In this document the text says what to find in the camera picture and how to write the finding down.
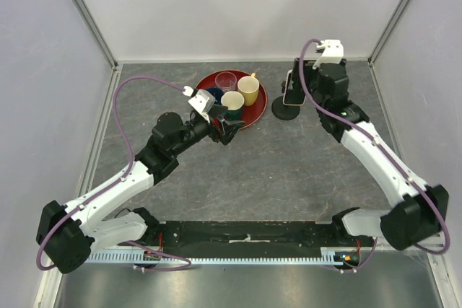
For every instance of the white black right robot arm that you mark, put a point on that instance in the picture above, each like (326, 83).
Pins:
(417, 210)

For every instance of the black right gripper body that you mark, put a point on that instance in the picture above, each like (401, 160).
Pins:
(311, 81)

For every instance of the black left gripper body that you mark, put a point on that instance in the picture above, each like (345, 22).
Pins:
(195, 129)

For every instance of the black smartphone pink case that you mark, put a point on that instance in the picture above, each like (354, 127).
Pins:
(293, 94)

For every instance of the red round tray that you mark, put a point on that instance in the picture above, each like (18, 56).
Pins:
(251, 114)

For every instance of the left aluminium frame post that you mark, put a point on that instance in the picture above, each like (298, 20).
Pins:
(95, 32)

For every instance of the aluminium front frame rail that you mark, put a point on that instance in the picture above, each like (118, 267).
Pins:
(434, 242)

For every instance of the green mug cream inside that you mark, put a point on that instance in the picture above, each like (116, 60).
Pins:
(234, 102)

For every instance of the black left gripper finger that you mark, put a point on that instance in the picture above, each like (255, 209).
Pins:
(229, 130)
(216, 111)

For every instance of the yellow mug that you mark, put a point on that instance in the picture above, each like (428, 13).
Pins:
(248, 86)

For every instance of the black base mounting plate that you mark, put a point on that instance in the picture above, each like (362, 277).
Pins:
(241, 238)

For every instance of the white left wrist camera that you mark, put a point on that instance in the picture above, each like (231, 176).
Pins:
(200, 100)

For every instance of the clear drinking glass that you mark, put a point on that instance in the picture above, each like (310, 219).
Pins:
(226, 81)

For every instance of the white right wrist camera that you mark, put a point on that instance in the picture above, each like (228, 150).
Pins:
(331, 50)

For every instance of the black phone stand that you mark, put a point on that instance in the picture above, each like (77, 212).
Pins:
(282, 111)

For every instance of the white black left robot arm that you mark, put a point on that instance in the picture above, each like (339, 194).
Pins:
(68, 234)

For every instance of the blue slotted cable duct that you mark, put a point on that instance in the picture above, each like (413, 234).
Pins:
(137, 256)

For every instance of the aluminium frame corner post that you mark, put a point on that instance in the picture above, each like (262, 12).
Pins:
(390, 27)

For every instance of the dark blue mug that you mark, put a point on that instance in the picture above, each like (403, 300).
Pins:
(217, 93)

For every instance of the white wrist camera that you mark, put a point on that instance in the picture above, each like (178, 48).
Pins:
(331, 50)
(200, 100)

